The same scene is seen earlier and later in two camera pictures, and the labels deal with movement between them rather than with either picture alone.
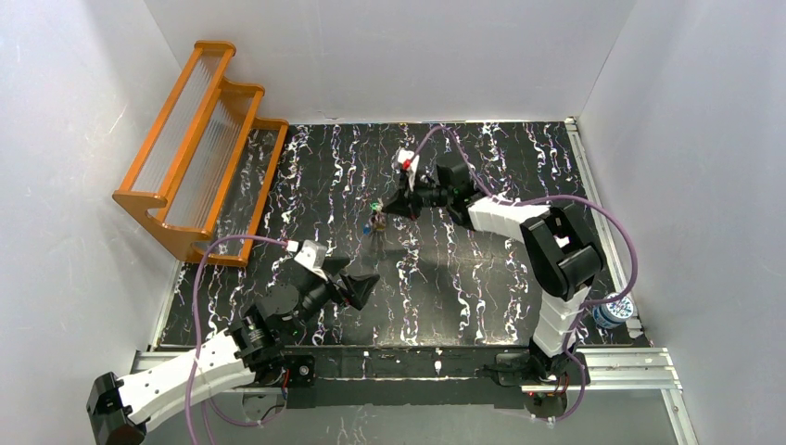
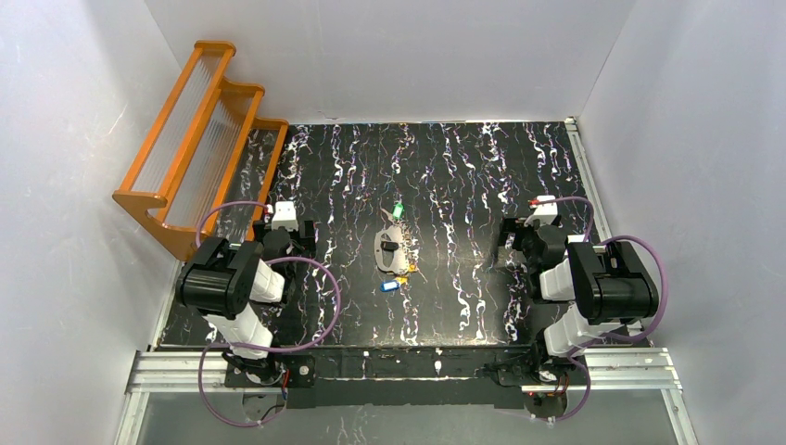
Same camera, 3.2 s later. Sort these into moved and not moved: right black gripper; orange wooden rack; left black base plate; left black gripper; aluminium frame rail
Moved: left black gripper; right black gripper
Not moved: aluminium frame rail; left black base plate; orange wooden rack
